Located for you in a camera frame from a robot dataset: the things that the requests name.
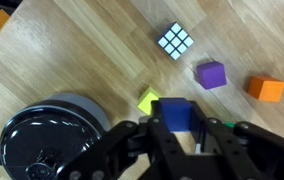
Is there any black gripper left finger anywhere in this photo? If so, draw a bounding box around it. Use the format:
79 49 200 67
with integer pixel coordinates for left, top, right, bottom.
58 100 192 180

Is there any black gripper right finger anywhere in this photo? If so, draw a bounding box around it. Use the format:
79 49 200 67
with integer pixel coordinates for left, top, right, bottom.
191 101 284 180

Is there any blue cube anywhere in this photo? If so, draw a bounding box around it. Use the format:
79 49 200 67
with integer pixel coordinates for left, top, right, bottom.
159 98 192 132

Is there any yellow cube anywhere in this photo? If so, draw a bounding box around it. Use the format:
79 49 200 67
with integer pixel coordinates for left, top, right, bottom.
137 87 161 115

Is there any orange cube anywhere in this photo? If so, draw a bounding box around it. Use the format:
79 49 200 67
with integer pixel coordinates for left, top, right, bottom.
247 76 284 102

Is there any purple cube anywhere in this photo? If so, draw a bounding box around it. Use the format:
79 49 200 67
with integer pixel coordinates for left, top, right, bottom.
196 61 227 90

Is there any small Rubik's cube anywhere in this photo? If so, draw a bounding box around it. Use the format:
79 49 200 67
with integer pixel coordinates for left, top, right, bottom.
157 22 194 61

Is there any black lidded grey pot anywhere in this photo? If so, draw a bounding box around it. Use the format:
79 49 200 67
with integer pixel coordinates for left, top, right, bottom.
0 93 110 180

